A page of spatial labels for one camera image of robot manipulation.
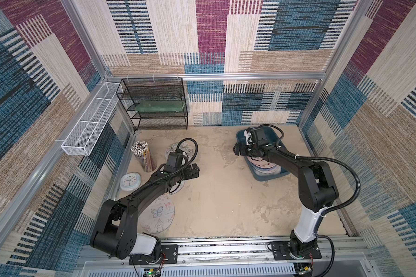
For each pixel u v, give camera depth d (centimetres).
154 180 58
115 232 42
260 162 83
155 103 106
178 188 78
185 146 76
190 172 79
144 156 88
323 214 53
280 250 74
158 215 85
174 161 69
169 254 73
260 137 76
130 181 93
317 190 50
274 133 108
